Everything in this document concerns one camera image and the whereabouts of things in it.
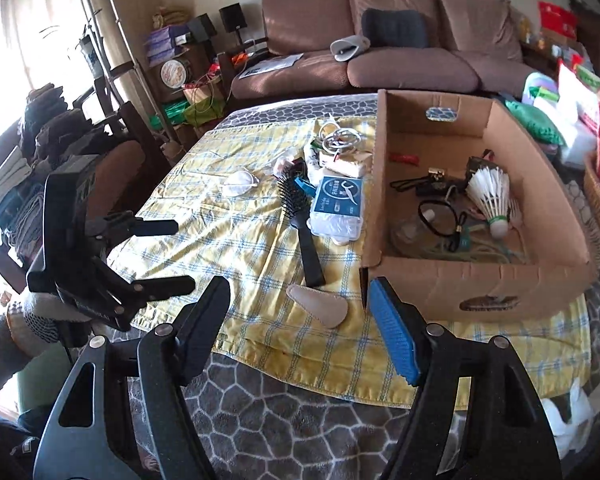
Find green leaf-print packet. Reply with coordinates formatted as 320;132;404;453
505;100;566;145

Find dark blue cushion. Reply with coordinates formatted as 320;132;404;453
361;8;427;48

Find large cardboard box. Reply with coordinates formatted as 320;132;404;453
359;89;598;323

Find pale green rope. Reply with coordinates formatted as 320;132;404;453
420;237;526;263

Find white neck massager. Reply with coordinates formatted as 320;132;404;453
330;35;372;63

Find yellow checked cloth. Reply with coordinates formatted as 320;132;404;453
107;115;593;408

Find white face mask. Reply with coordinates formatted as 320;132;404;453
221;170;258;198

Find green bag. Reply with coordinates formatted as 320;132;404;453
182;82;226;128

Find black cord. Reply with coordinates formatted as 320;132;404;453
390;177;431;193

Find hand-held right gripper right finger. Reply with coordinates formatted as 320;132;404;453
367;276;563;480

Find person's left hand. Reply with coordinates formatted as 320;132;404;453
5;292;96;356

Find round biscuit tin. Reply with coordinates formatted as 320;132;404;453
160;57;191;88

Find grey metal stand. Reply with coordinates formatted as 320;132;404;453
67;0;177;151

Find white crumpled plastic bag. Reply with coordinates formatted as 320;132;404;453
540;377;596;456

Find beige leather case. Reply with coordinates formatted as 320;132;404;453
286;284;351;329

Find white cable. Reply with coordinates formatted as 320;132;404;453
315;120;363;156

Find white plastic container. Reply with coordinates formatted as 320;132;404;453
522;72;563;111

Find red white printed bag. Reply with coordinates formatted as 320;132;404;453
557;57;600;176

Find printed papers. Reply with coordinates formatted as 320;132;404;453
237;52;305;81

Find brown sofa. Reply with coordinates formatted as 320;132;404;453
229;0;538;103

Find dark wooden side table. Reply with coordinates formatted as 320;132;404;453
145;42;233;128

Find black cable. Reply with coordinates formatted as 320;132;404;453
417;200;470;253

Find white tissue pack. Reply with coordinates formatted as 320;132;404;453
555;125;598;166

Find crumpled white plastic wrapper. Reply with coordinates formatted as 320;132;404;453
272;155;311;181

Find clear plastic box blue label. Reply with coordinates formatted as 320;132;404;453
307;175;366;241

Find purple boxes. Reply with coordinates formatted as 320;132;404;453
145;27;191;63

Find black speaker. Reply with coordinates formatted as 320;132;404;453
187;14;217;41
219;3;246;33

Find pile of folded clothes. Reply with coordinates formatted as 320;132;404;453
0;85;91;246

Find black hair brush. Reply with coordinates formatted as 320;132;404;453
276;172;327;288

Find small beige box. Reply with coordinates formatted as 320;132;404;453
320;152;373;178

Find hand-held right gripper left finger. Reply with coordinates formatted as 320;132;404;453
32;275;232;480

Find white feather shuttlecock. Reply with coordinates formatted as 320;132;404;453
466;166;512;239

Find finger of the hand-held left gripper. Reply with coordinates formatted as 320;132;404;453
92;255;196;311
87;211;179;241

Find dark wooden chair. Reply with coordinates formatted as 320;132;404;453
80;77;181;221

